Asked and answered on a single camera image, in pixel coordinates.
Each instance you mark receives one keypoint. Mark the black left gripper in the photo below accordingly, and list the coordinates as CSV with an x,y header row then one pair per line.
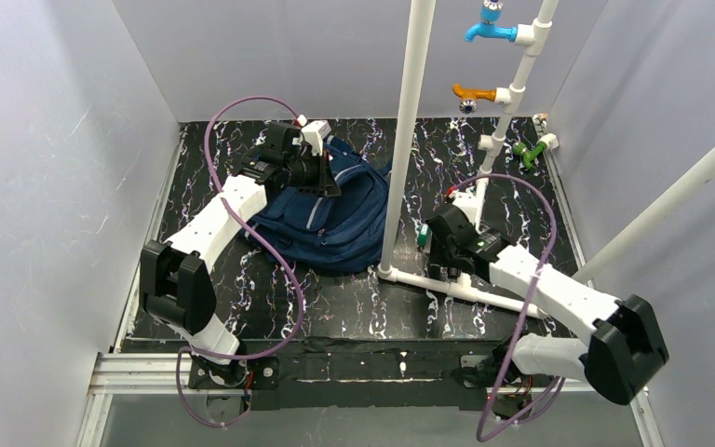
x,y
327,176

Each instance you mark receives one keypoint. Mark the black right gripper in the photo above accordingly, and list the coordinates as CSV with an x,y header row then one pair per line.
x,y
442,258

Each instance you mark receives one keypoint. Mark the small green eraser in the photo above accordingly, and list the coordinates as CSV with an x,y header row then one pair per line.
x,y
423,235

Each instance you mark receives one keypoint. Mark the navy blue student backpack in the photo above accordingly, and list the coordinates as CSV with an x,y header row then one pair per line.
x,y
341,234

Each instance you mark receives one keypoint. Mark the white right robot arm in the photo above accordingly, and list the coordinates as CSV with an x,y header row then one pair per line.
x,y
617,345

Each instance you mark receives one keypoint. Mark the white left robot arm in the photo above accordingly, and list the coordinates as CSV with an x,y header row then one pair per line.
x,y
175,283

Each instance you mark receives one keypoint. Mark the green pipe valve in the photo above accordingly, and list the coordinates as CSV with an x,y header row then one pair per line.
x,y
528,155

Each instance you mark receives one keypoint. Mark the orange pipe valve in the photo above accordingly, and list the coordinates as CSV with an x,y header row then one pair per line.
x,y
469,97

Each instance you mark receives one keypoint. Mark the blue pipe valve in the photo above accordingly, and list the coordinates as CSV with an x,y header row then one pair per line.
x,y
487,27

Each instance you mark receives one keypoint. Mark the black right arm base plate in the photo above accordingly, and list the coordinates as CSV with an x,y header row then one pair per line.
x,y
477,371

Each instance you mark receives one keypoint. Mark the white PVC pipe frame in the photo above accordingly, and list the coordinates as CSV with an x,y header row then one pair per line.
x,y
532,38

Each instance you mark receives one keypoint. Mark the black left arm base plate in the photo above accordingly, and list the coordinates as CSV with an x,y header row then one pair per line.
x,y
255,374

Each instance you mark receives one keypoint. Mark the aluminium rail frame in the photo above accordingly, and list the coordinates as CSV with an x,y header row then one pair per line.
x,y
326,371

